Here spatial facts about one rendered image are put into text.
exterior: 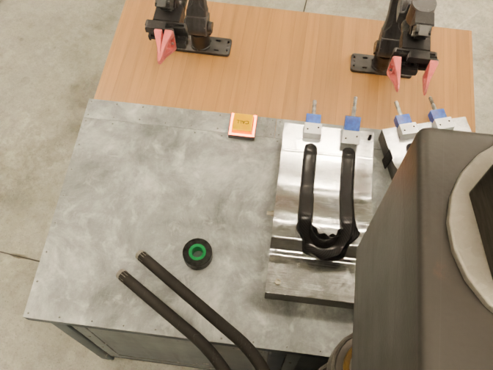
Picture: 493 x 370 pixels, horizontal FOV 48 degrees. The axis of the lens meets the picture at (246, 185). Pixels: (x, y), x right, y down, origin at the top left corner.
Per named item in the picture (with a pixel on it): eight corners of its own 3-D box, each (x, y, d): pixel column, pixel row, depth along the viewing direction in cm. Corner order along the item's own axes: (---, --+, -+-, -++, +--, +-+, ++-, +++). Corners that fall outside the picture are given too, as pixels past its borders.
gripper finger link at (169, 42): (166, 55, 131) (174, 23, 135) (136, 51, 132) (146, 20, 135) (170, 72, 137) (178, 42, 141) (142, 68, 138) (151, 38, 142)
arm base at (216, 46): (228, 40, 177) (231, 24, 181) (166, 34, 179) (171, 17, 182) (229, 56, 185) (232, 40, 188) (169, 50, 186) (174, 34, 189)
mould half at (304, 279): (282, 138, 171) (285, 113, 158) (367, 147, 169) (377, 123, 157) (264, 298, 149) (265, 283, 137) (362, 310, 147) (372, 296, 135)
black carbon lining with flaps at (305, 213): (302, 146, 161) (305, 128, 153) (358, 152, 160) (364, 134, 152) (291, 260, 146) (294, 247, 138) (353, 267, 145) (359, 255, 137)
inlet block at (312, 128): (305, 105, 168) (307, 94, 164) (322, 106, 168) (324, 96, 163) (301, 142, 163) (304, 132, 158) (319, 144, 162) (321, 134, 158)
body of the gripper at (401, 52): (437, 58, 130) (438, 33, 133) (394, 53, 131) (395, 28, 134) (429, 75, 136) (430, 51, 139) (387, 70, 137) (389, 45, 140)
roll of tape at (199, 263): (217, 262, 153) (216, 258, 150) (190, 274, 152) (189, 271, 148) (205, 238, 156) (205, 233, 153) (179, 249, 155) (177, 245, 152)
